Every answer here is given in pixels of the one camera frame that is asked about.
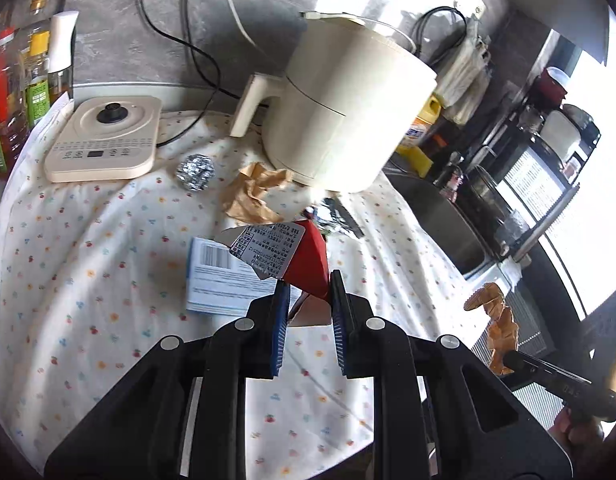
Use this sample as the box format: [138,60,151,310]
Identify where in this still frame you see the hanging white gloves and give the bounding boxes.
[436,14,493,123]

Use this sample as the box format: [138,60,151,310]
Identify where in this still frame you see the hanging black cable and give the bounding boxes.
[413,6,470,67]

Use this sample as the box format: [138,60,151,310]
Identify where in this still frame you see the black silver foil wrapper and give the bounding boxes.
[308,197,367,239]

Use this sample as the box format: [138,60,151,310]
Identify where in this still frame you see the cream kettle heating base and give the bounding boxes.
[44,95,164,184]

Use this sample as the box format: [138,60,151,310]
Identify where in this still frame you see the torn red carton piece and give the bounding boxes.
[222,218,333,329]

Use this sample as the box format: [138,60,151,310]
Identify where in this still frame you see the steel sink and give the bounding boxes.
[388,170,490,282]

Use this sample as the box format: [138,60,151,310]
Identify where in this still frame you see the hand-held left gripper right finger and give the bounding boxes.
[329,270,575,480]

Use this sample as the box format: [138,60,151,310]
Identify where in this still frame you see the black dish rack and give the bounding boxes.
[462,65,605,263]

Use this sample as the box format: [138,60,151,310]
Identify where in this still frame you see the steel pot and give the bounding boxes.
[463,164,531,248]

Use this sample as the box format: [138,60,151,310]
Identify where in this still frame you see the black power cable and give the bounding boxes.
[136,0,245,102]

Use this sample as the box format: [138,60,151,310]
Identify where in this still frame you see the blue white paper leaflet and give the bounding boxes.
[185,237,279,317]

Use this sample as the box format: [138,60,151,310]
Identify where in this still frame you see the floral white tablecloth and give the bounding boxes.
[0,107,489,477]

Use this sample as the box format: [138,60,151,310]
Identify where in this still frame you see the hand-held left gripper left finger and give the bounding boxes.
[44,282,293,480]

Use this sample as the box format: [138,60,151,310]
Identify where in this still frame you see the person's right hand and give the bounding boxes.
[547,405,607,457]

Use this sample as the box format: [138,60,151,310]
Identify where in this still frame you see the brown paper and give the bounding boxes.
[463,282,520,376]
[222,162,295,226]

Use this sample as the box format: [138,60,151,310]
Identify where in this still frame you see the cream air fryer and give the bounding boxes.
[230,12,438,194]

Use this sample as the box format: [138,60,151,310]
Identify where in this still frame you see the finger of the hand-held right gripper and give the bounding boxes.
[503,349,595,393]

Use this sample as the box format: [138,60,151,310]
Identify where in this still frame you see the white cable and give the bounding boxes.
[217,0,269,57]

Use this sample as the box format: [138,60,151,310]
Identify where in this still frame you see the crumpled foil ball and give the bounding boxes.
[175,152,217,192]

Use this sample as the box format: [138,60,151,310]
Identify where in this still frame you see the yellow sponge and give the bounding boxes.
[410,151,435,175]

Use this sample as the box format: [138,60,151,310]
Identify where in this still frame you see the white container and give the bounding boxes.
[540,104,600,162]

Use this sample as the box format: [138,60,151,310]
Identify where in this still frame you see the yellow detergent bottle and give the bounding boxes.
[395,94,444,157]

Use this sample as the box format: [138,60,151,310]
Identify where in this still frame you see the white oil spray bottle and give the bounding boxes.
[48,10,81,104]

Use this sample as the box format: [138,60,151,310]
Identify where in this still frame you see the row of condiment bottles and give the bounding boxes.
[0,0,53,187]

